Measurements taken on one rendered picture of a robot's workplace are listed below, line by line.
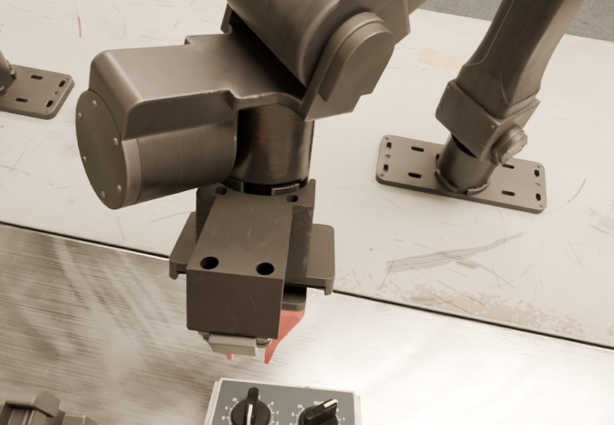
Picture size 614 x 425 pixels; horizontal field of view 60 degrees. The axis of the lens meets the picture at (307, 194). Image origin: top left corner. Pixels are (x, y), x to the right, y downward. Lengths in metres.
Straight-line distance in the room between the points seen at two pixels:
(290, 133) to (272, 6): 0.07
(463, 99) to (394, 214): 0.16
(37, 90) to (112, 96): 0.52
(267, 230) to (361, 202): 0.36
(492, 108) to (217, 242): 0.33
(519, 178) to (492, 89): 0.20
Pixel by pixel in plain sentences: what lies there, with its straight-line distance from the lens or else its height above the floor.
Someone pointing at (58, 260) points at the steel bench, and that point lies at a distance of 0.61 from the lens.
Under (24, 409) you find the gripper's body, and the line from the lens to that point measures 0.18.
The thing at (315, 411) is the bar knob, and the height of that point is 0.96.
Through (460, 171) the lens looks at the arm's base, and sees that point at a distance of 0.61.
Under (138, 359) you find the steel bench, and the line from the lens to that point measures 0.55.
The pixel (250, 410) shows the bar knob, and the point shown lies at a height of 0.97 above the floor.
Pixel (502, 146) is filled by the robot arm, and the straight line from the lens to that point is 0.54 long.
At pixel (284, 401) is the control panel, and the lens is 0.48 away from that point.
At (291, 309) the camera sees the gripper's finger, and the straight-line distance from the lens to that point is 0.34.
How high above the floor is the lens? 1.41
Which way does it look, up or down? 57 degrees down
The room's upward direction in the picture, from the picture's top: 6 degrees clockwise
